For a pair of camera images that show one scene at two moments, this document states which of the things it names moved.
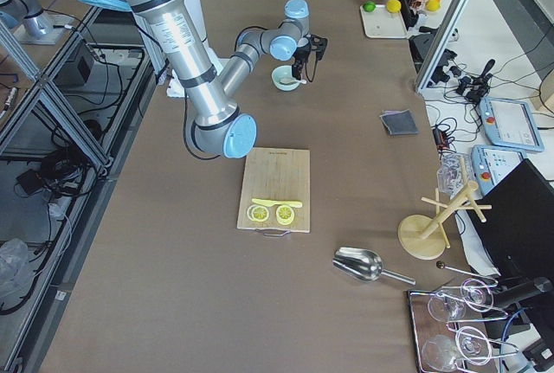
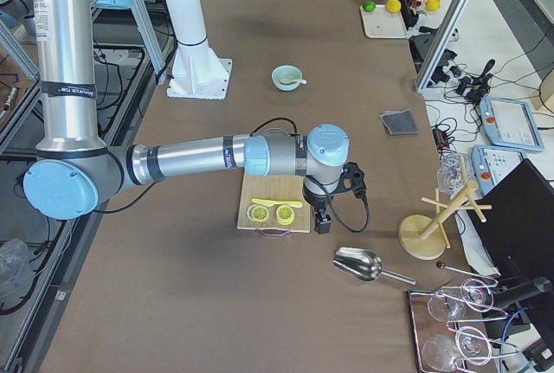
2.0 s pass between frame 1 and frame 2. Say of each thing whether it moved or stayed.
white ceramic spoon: stayed
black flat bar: stayed
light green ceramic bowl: stayed
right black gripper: moved
